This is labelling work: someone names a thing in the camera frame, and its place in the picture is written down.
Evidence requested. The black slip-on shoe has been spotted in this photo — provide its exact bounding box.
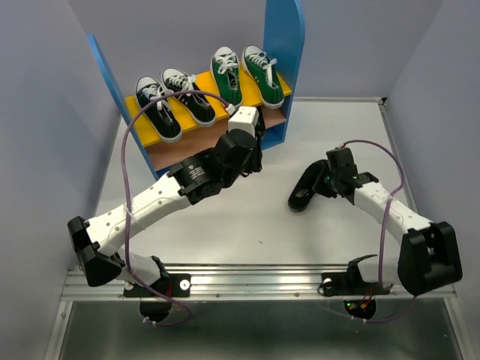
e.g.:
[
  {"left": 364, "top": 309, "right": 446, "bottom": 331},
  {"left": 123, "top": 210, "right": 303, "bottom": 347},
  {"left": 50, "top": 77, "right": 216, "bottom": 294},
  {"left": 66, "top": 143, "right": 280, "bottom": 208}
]
[{"left": 287, "top": 160, "right": 328, "bottom": 212}]

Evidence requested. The black leather shoe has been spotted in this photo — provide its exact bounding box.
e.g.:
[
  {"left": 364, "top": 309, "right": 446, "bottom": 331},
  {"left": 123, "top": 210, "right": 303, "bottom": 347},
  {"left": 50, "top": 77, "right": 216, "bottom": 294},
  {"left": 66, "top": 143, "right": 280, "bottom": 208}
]
[{"left": 255, "top": 106, "right": 266, "bottom": 141}]

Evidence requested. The black canvas sneaker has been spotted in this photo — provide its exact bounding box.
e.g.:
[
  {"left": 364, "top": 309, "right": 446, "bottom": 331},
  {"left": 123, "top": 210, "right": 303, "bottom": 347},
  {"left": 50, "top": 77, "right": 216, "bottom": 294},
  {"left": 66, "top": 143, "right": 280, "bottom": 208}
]
[
  {"left": 161, "top": 67, "right": 216, "bottom": 127},
  {"left": 136, "top": 76, "right": 182, "bottom": 143}
]

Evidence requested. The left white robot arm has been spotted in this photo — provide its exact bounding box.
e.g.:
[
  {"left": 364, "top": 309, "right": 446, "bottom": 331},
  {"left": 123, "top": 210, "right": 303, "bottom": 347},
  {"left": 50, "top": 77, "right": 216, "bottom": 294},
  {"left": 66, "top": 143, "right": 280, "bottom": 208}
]
[{"left": 67, "top": 129, "right": 261, "bottom": 296}]

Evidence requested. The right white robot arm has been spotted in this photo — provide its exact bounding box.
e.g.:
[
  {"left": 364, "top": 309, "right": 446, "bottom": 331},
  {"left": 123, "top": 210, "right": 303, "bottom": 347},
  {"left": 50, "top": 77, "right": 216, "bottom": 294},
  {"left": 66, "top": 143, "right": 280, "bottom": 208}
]
[{"left": 314, "top": 148, "right": 463, "bottom": 296}]

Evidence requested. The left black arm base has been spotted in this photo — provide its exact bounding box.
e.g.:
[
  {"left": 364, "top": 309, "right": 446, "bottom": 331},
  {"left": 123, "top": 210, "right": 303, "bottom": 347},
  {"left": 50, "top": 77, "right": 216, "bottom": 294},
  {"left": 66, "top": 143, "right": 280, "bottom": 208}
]
[{"left": 123, "top": 273, "right": 191, "bottom": 298}]

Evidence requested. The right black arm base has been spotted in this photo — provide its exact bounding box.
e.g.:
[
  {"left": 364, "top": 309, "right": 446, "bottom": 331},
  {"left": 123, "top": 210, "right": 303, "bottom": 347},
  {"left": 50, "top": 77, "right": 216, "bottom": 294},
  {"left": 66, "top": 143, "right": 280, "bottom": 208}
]
[{"left": 317, "top": 272, "right": 390, "bottom": 297}]

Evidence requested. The yellow upper shelf board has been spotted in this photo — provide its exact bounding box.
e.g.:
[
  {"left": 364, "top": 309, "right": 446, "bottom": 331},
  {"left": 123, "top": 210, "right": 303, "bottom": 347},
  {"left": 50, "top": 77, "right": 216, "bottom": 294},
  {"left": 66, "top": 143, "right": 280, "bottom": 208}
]
[{"left": 125, "top": 68, "right": 292, "bottom": 148}]

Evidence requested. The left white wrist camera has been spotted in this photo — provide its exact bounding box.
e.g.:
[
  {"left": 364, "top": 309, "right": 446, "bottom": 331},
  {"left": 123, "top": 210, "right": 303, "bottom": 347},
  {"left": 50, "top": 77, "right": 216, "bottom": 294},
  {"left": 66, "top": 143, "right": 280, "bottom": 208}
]
[{"left": 227, "top": 106, "right": 259, "bottom": 138}]

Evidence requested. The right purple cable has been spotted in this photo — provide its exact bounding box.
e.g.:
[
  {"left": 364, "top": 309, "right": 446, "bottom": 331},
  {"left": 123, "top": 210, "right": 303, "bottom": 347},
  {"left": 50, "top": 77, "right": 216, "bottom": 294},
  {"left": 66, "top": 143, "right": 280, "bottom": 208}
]
[{"left": 329, "top": 139, "right": 419, "bottom": 324}]

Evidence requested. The purple cable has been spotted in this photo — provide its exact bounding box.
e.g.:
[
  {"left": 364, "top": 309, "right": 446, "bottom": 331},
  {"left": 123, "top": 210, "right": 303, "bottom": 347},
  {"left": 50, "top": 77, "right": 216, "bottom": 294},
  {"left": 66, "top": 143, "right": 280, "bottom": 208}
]
[
  {"left": 122, "top": 89, "right": 236, "bottom": 327},
  {"left": 329, "top": 139, "right": 419, "bottom": 324}
]

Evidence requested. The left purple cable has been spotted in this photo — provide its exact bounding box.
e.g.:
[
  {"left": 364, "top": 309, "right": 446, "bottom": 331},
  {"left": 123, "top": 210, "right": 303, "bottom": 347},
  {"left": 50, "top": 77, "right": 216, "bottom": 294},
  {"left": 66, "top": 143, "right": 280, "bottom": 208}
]
[{"left": 122, "top": 89, "right": 236, "bottom": 327}]

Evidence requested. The aluminium mounting rail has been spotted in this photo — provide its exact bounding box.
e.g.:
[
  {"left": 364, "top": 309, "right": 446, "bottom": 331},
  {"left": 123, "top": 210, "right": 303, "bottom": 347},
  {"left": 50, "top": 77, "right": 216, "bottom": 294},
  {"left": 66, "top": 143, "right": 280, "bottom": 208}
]
[{"left": 61, "top": 264, "right": 458, "bottom": 301}]

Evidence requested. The blue shoe shelf frame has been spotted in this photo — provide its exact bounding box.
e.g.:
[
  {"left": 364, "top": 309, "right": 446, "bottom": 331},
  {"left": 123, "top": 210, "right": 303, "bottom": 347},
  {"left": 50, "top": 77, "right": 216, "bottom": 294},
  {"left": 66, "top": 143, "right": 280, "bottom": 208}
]
[{"left": 88, "top": 1, "right": 305, "bottom": 179}]

